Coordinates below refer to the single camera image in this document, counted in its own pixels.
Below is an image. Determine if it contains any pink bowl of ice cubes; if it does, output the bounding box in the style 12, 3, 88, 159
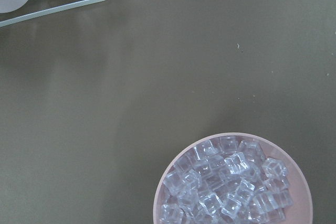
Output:
153, 132, 313, 224

